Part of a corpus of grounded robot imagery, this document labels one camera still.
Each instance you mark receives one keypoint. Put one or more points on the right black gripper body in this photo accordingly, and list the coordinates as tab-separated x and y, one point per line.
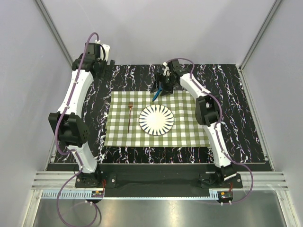
166	82

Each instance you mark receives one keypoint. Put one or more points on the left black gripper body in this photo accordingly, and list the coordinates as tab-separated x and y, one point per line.
104	74

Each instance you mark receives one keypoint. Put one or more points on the blue plastic knife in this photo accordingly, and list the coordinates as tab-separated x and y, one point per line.
158	92

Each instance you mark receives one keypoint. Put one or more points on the brown wooden fork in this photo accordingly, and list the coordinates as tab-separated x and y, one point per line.
130	106

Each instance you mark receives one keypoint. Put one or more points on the white blue striped plate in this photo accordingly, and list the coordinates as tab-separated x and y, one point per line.
156	120

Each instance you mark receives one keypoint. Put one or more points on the green checkered cloth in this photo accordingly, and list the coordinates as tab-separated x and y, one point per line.
186	132

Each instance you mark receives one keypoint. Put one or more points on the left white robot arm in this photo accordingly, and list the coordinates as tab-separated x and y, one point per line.
70	131

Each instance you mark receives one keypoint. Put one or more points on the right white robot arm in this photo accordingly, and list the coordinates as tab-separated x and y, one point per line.
208	112

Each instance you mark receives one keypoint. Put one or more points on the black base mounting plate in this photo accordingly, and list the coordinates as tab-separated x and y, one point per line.
198	175

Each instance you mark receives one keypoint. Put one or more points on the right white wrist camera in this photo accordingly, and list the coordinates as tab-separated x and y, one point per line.
166	70

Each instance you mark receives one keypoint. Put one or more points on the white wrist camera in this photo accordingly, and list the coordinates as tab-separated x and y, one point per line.
166	70
104	50

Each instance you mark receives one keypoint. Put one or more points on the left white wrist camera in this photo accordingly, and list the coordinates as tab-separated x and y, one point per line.
104	50

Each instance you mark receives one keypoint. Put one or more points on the left aluminium frame post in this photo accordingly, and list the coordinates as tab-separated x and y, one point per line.
54	31

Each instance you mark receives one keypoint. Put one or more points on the aluminium frame post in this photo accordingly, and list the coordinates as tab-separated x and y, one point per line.
54	31
268	19

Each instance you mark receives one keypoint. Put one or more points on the right aluminium frame post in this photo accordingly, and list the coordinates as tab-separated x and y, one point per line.
268	19

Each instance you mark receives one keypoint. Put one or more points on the aluminium front rail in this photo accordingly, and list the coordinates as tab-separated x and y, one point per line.
64	186

